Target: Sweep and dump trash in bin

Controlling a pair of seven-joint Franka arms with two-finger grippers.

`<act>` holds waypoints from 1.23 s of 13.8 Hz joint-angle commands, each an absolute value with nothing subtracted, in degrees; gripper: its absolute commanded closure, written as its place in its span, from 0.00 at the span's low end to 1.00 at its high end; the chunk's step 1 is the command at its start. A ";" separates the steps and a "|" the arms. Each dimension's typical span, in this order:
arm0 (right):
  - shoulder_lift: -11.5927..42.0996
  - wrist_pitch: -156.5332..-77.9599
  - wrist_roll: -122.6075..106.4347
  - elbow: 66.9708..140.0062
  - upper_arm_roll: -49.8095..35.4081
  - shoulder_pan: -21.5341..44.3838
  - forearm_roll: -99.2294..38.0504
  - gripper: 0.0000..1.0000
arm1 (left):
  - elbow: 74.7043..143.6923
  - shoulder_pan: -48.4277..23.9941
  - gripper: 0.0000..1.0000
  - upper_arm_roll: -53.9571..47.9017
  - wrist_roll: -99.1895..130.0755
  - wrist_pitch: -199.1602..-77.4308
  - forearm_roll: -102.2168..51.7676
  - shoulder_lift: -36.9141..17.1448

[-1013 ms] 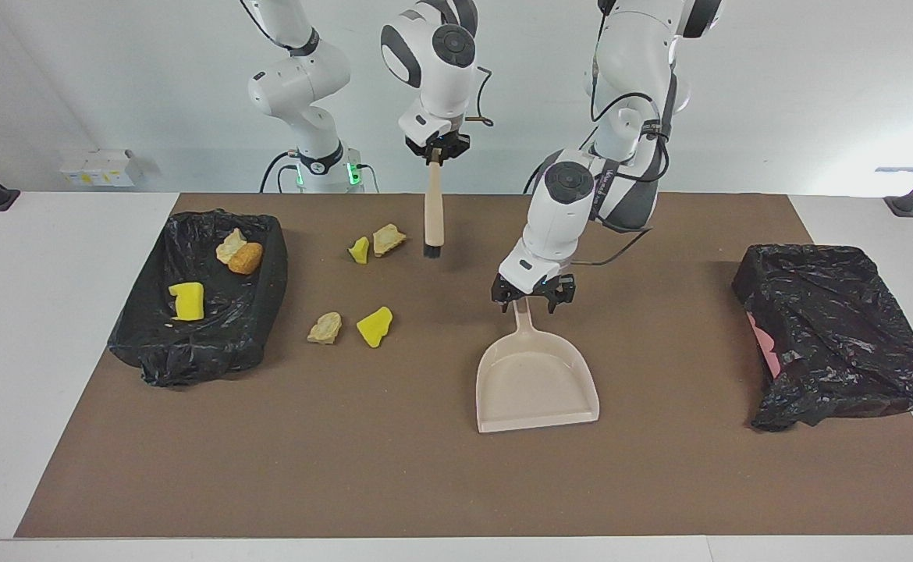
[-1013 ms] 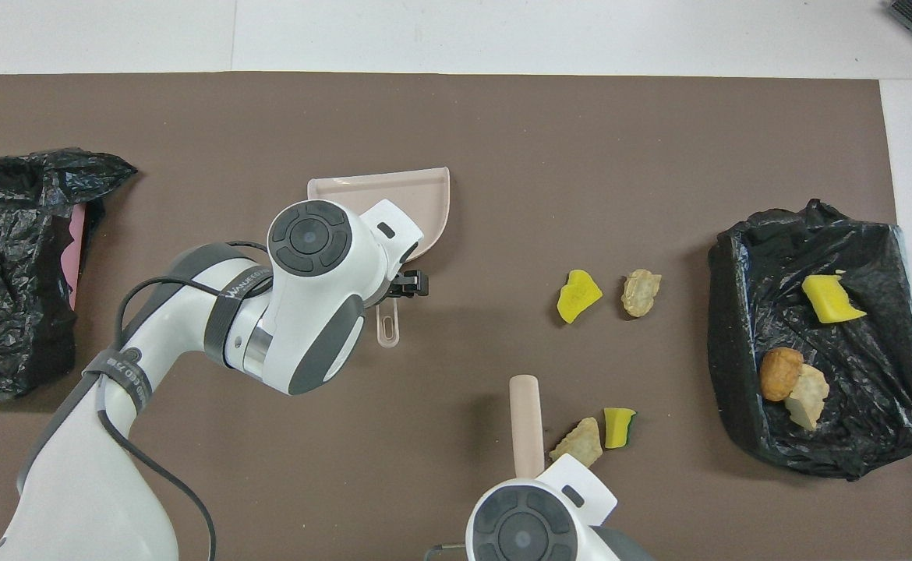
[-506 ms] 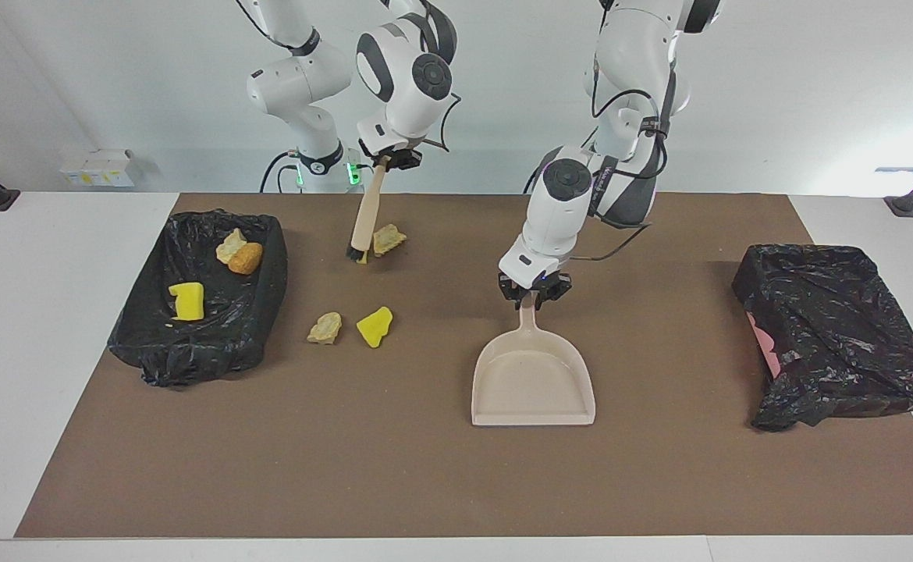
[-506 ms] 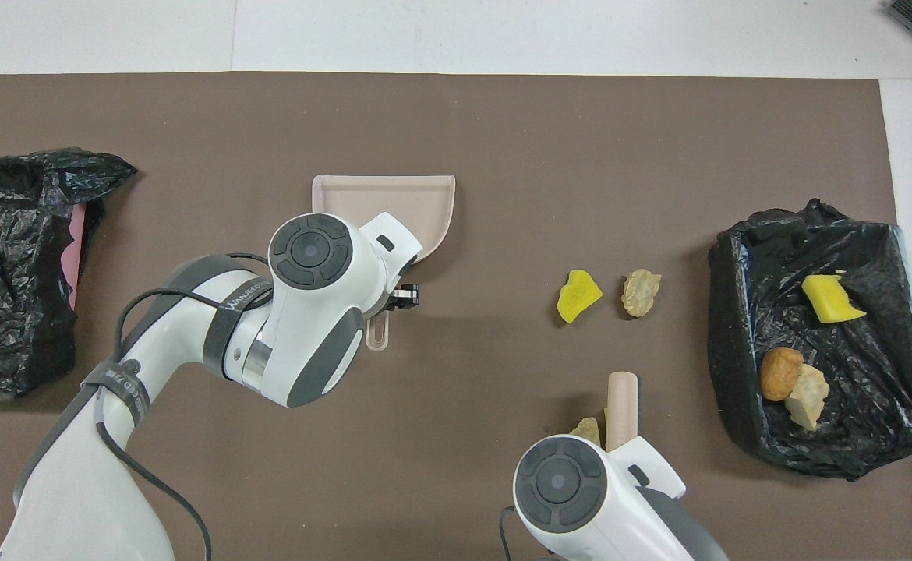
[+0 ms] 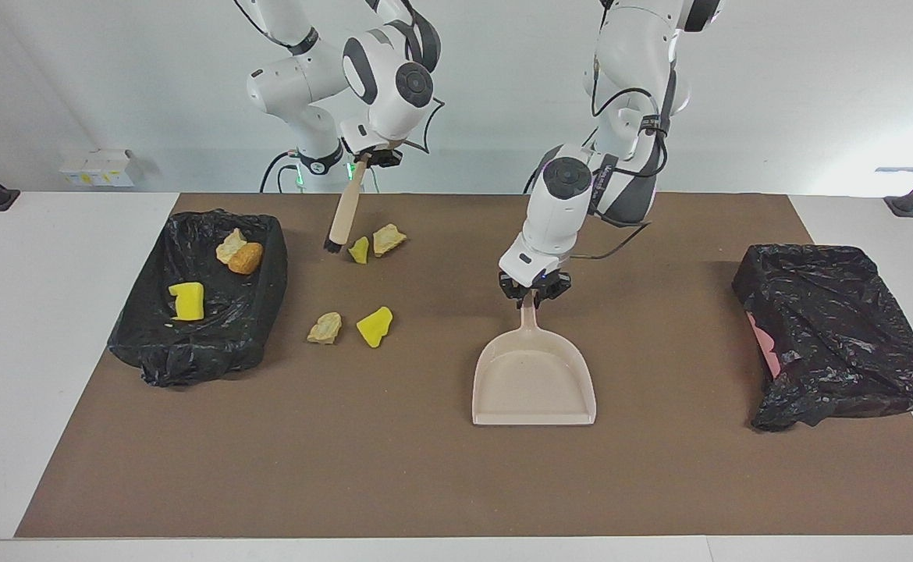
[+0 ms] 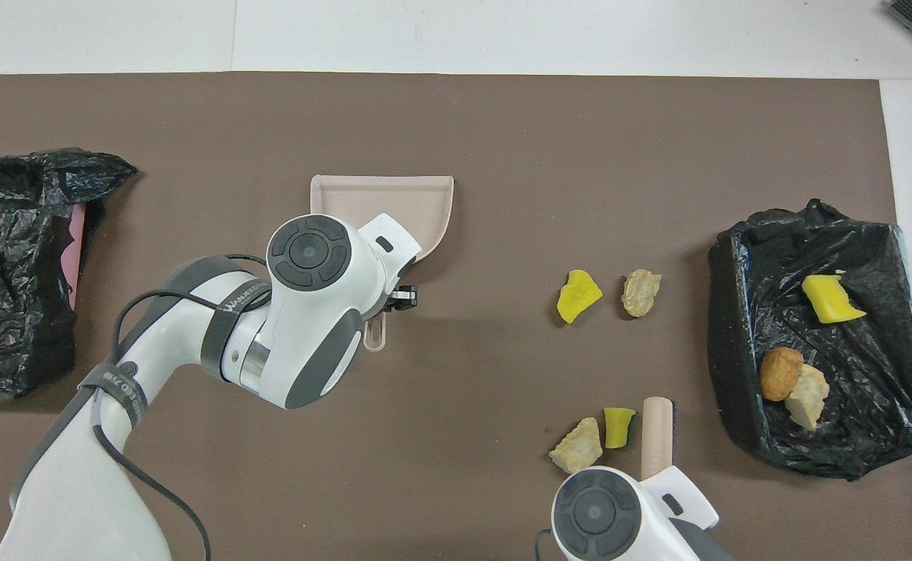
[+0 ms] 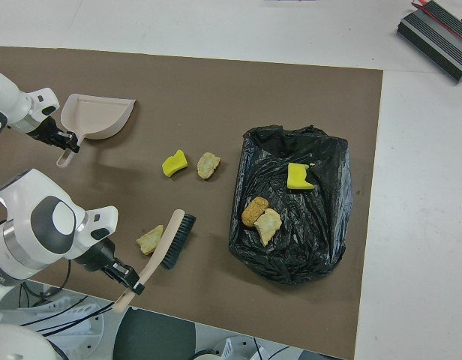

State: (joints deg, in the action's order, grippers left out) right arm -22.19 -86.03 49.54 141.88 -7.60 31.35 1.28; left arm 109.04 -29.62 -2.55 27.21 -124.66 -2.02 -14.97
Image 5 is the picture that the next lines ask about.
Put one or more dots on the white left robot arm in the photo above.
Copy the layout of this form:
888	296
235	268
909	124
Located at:
550	226

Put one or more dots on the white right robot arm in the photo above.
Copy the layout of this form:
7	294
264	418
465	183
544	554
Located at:
300	78

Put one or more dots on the rounded beige bread chunk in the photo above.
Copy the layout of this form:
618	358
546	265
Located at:
324	329

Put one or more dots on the striped croissant piece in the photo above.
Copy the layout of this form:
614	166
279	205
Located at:
230	246

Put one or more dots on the notched yellow sponge piece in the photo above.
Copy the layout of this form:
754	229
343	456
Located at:
187	303

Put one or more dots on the beige hand brush black bristles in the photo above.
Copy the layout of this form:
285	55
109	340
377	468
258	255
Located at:
345	215

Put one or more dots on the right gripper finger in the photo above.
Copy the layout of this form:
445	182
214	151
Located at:
392	161
355	161

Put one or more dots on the bin lined with black bag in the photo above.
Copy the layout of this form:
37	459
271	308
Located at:
191	351

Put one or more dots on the angular beige bread chunk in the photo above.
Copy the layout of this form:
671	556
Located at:
388	240

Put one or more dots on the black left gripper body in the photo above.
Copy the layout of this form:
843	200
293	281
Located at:
534	286

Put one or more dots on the yellow sponge with green side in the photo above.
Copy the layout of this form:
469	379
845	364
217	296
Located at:
359	251

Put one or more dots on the beige plastic dustpan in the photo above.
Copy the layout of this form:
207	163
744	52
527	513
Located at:
534	382

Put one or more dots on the brown table mat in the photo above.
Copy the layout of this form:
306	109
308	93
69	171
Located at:
425	468

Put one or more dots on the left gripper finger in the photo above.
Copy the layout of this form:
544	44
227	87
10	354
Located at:
559	289
513	289

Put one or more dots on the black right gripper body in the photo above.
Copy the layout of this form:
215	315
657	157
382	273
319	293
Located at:
374	154

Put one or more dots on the white wall socket box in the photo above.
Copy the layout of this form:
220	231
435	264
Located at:
101	168

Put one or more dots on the pink bin with black bag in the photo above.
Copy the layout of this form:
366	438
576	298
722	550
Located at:
839	351

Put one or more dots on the brown cork-shaped bread roll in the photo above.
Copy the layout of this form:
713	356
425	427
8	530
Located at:
247	259

